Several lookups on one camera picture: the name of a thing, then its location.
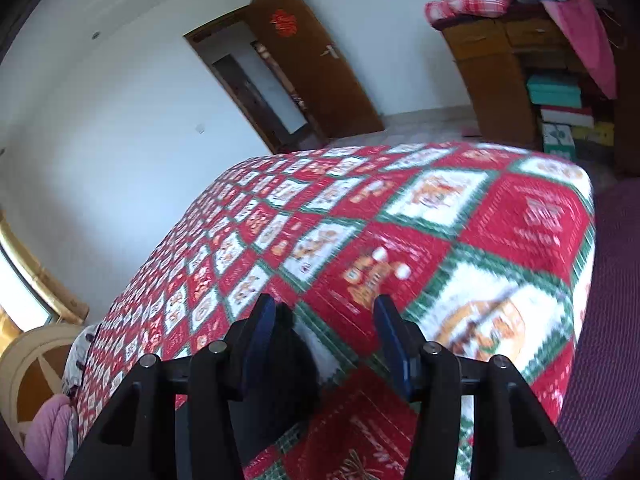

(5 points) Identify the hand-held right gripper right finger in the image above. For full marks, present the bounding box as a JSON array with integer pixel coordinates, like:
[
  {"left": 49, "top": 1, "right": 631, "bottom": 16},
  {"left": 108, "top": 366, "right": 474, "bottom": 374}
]
[{"left": 372, "top": 294, "right": 583, "bottom": 480}]

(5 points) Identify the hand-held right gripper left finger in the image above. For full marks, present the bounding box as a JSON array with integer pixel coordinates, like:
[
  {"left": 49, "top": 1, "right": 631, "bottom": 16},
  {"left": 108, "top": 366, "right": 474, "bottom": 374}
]
[{"left": 64, "top": 293, "right": 278, "bottom": 480}]

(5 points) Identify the red printed blanket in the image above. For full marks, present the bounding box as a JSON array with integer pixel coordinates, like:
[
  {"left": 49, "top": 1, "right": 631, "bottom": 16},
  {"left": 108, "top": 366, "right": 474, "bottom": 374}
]
[{"left": 75, "top": 142, "right": 597, "bottom": 480}]

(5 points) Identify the patterned white pillow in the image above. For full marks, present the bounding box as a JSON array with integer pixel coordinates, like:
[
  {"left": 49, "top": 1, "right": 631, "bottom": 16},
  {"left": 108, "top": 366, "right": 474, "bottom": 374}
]
[{"left": 62, "top": 324, "right": 102, "bottom": 397}]

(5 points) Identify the purple rug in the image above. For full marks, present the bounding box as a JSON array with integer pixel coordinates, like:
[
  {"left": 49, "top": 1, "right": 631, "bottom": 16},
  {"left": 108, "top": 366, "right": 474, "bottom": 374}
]
[{"left": 554, "top": 179, "right": 640, "bottom": 480}]

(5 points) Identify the pink folded blanket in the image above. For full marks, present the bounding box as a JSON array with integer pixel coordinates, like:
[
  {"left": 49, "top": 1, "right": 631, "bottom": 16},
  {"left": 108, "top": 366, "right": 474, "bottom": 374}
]
[{"left": 25, "top": 394, "right": 76, "bottom": 480}]

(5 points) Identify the cream bed headboard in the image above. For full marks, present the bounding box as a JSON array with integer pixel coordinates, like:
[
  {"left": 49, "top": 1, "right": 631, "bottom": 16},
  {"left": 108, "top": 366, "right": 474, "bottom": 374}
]
[{"left": 0, "top": 324, "right": 92, "bottom": 461}]

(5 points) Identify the window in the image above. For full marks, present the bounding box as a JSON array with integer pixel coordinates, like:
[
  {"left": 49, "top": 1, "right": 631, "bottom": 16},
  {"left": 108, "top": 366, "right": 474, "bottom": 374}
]
[{"left": 0, "top": 210, "right": 90, "bottom": 333}]

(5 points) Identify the green and white box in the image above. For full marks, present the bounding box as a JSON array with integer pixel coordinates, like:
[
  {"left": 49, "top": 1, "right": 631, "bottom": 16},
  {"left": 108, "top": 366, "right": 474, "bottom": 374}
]
[{"left": 542, "top": 122, "right": 576, "bottom": 157}]

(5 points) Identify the brown wooden door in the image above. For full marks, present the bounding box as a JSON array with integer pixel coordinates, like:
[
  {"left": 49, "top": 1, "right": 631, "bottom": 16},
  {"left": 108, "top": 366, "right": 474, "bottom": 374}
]
[{"left": 244, "top": 0, "right": 385, "bottom": 138}]

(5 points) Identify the wooden nightstand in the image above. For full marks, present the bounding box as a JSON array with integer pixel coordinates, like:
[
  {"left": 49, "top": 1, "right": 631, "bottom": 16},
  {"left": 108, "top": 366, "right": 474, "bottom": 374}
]
[{"left": 440, "top": 2, "right": 640, "bottom": 178}]

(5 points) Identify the white and red box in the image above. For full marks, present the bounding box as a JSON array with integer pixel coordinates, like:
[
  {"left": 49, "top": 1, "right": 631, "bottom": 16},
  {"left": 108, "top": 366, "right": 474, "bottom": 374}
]
[{"left": 540, "top": 106, "right": 595, "bottom": 129}]

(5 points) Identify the yellow box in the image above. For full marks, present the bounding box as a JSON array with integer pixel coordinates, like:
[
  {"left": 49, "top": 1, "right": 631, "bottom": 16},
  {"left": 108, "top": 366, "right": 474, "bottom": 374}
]
[{"left": 572, "top": 122, "right": 615, "bottom": 147}]

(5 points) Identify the teal box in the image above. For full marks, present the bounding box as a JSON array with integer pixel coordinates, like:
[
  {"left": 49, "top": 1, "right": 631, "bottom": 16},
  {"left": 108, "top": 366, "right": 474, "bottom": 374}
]
[{"left": 526, "top": 74, "right": 583, "bottom": 107}]

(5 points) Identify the red paper door decoration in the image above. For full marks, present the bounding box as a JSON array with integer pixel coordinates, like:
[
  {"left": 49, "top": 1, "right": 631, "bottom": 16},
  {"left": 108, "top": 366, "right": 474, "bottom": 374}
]
[{"left": 270, "top": 9, "right": 297, "bottom": 37}]

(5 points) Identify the red plaid cloth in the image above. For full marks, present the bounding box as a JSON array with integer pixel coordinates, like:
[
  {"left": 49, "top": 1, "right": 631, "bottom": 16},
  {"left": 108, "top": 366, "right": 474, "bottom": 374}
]
[{"left": 425, "top": 0, "right": 513, "bottom": 24}]

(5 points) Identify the pink cloth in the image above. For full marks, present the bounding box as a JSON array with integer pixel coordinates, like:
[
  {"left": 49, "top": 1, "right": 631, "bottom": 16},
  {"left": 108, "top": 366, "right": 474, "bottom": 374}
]
[{"left": 542, "top": 0, "right": 619, "bottom": 101}]

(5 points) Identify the brown door frame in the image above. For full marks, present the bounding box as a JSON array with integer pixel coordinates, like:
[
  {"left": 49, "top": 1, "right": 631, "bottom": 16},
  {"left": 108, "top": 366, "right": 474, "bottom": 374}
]
[{"left": 183, "top": 5, "right": 328, "bottom": 155}]

